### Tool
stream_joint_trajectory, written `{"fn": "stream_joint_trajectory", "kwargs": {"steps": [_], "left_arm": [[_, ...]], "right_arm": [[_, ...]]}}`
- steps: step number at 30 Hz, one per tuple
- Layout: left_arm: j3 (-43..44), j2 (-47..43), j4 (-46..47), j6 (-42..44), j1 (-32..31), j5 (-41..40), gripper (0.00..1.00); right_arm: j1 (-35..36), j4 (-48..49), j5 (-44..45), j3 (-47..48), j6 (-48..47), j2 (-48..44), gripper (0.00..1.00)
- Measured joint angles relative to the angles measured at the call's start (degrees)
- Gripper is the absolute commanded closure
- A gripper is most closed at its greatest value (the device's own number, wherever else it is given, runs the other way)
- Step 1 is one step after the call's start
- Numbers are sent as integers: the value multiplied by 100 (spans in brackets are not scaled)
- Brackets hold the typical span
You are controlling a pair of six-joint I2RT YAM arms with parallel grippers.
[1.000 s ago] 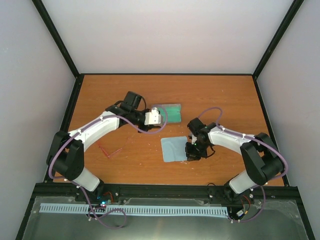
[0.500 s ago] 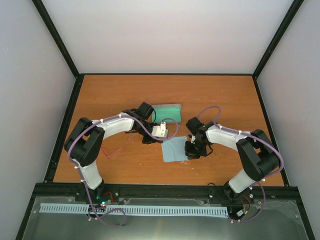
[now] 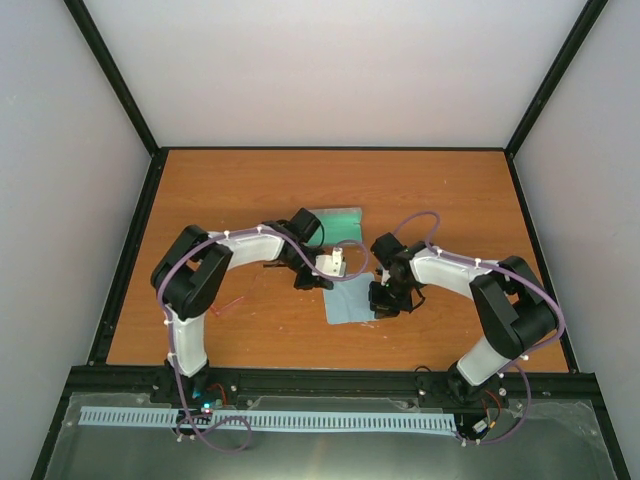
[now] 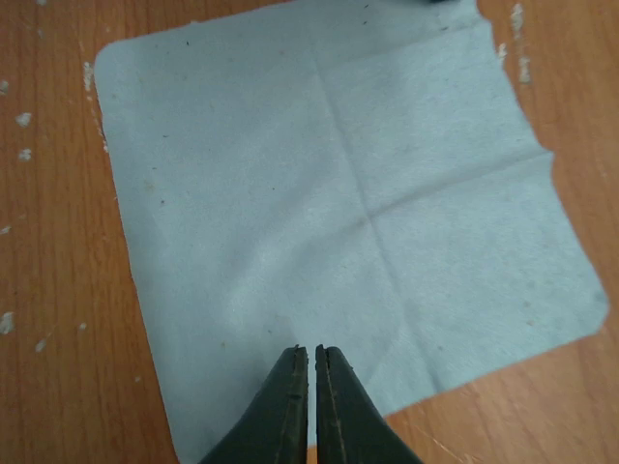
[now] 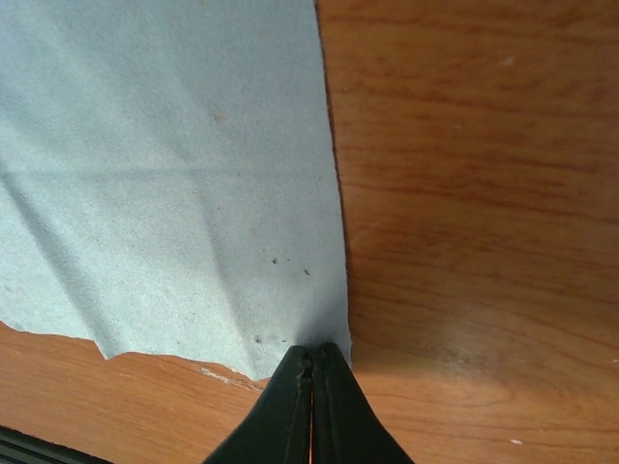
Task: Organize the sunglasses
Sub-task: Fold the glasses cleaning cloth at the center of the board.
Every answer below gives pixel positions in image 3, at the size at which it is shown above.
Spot light blue cleaning cloth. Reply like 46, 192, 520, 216
323, 273, 375, 325

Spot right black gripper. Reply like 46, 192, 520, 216
370, 277, 416, 319

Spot black aluminium frame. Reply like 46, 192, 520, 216
32, 1, 629, 479

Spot grey felt glasses case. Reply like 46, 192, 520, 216
308, 207, 363, 246

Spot red transparent sunglasses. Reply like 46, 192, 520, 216
209, 271, 265, 317

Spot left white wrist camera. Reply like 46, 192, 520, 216
315, 247, 346, 278

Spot light blue slotted cable duct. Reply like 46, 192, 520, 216
78, 406, 456, 436

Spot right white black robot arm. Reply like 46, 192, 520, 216
368, 233, 562, 405

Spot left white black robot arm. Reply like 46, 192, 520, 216
151, 208, 333, 403

